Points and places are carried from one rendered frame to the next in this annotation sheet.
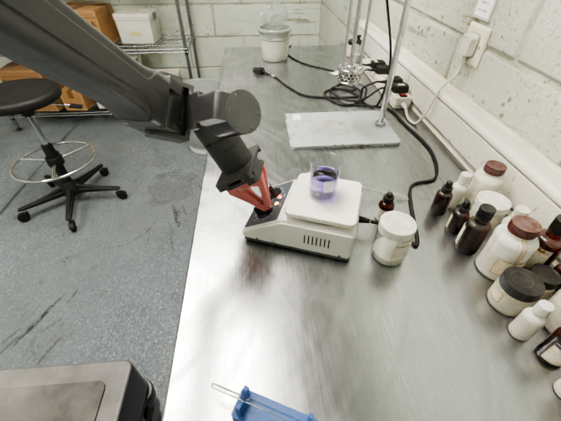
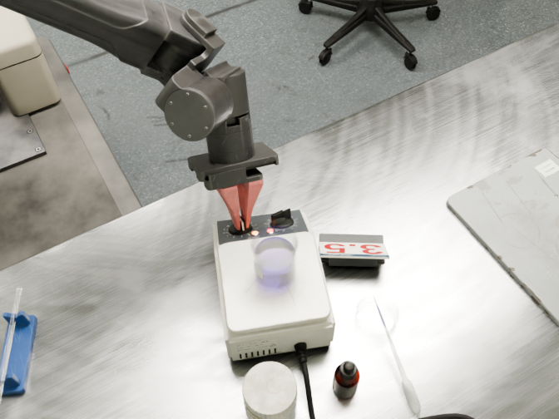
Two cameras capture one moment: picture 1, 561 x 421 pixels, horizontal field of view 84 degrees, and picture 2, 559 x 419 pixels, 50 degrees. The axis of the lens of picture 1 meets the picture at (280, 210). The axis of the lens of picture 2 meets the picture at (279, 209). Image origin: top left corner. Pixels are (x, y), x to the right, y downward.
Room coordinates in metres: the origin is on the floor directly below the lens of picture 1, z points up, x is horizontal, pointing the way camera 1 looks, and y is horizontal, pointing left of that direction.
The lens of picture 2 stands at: (0.29, -0.40, 1.46)
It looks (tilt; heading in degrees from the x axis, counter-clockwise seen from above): 54 degrees down; 66
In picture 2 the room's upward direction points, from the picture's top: 1 degrees counter-clockwise
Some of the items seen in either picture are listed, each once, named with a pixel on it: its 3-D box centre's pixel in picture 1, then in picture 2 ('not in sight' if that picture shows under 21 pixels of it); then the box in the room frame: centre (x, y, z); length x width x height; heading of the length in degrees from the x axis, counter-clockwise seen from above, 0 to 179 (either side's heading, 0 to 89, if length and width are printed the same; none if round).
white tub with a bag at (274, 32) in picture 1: (275, 32); not in sight; (1.49, 0.02, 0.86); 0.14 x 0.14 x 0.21
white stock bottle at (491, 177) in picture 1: (485, 185); not in sight; (0.50, -0.41, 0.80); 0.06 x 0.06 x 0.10
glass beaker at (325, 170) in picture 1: (322, 176); (275, 255); (0.43, -0.07, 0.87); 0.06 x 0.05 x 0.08; 40
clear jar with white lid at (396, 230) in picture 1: (392, 239); (270, 399); (0.37, -0.19, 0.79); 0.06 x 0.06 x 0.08
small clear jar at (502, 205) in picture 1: (486, 213); not in sight; (0.44, -0.39, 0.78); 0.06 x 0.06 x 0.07
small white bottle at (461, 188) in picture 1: (459, 190); not in sight; (0.50, -0.36, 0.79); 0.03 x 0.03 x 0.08
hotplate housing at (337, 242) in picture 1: (309, 214); (269, 278); (0.43, -0.05, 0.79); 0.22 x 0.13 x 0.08; 74
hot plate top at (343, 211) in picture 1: (325, 198); (272, 280); (0.42, -0.08, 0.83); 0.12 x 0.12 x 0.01; 74
